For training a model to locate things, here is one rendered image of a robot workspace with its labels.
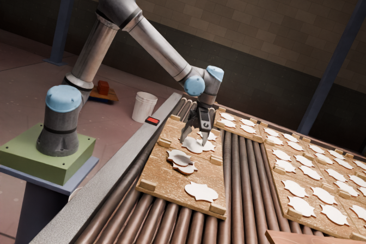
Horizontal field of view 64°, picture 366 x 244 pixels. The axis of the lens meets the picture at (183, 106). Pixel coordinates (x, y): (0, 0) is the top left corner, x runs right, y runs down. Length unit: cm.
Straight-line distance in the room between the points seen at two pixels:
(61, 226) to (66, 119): 38
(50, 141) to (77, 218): 33
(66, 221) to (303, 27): 615
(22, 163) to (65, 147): 15
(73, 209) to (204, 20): 571
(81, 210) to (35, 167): 27
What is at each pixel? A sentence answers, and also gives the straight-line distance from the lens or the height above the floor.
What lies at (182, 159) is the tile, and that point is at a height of 96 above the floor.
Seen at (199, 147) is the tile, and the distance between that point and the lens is 131.
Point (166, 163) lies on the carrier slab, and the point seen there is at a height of 94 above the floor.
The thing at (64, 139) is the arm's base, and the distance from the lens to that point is 116.
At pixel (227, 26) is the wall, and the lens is 640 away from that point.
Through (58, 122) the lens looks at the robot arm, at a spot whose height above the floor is 107.
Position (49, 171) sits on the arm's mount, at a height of 91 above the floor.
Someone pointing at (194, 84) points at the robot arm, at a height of 134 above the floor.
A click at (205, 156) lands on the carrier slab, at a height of 94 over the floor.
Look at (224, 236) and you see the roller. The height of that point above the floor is 92.
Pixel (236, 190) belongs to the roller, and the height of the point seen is 92.
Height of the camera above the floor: 155
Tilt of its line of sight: 16 degrees down
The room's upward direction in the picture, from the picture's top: 19 degrees clockwise
